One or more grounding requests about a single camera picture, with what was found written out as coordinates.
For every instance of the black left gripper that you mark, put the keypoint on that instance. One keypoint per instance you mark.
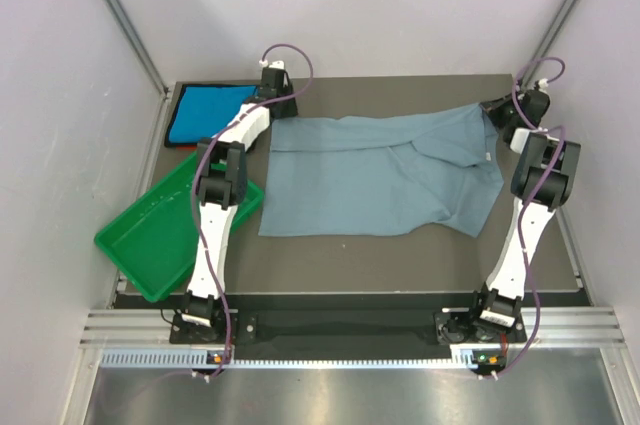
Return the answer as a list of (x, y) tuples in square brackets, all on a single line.
[(290, 110)]

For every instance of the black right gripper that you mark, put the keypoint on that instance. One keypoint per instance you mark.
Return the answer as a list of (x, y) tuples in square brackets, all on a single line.
[(492, 109)]

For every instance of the light blue t-shirt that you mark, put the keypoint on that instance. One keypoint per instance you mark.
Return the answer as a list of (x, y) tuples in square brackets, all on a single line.
[(381, 177)]

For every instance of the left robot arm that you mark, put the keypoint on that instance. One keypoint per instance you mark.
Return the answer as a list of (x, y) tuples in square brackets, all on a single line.
[(221, 184)]

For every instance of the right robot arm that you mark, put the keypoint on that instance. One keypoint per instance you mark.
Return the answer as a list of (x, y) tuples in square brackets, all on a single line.
[(541, 183)]

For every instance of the folded bright blue t-shirt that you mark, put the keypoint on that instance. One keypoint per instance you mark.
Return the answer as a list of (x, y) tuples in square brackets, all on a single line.
[(207, 112)]

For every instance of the folded black t-shirt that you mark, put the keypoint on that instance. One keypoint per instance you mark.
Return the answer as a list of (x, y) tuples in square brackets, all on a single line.
[(172, 115)]

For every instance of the green plastic tray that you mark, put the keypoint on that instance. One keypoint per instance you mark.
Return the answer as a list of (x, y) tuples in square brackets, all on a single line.
[(153, 243)]

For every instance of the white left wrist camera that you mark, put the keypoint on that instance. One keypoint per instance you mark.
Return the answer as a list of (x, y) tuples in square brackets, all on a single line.
[(277, 64)]

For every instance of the left aluminium corner post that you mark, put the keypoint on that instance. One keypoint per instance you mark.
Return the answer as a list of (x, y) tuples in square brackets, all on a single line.
[(132, 37)]

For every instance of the aluminium corner post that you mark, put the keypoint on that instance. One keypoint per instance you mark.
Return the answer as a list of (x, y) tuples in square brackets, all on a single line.
[(132, 37), (552, 32)]

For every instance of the right aluminium corner post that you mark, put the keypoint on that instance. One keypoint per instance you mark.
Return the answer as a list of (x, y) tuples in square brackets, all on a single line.
[(552, 32)]

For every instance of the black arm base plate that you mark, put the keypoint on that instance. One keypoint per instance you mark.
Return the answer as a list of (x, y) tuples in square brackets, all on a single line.
[(427, 325)]

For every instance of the aluminium frame rail front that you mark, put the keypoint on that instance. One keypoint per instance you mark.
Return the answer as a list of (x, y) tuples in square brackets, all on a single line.
[(555, 327)]

